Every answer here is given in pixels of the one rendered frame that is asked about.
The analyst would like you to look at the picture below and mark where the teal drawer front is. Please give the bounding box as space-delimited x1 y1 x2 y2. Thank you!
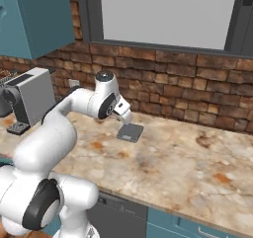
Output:
146 206 245 238

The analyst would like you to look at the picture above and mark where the teal wall cupboard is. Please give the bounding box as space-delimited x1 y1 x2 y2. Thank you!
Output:
0 0 76 60

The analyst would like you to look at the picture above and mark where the grey coffee machine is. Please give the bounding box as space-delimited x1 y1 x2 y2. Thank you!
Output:
2 67 56 136

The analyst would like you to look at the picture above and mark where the grey digital scale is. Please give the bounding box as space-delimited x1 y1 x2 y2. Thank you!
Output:
116 122 144 143

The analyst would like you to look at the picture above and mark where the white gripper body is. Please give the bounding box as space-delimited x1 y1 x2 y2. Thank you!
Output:
119 110 133 125

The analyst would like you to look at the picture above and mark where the dark grey dishwasher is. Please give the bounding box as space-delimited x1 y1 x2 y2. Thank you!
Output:
86 192 148 238

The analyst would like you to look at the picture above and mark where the white wall socket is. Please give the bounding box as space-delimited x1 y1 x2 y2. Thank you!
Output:
68 78 81 89

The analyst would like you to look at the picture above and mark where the grey framed window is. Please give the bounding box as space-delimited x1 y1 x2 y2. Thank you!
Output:
76 0 253 57

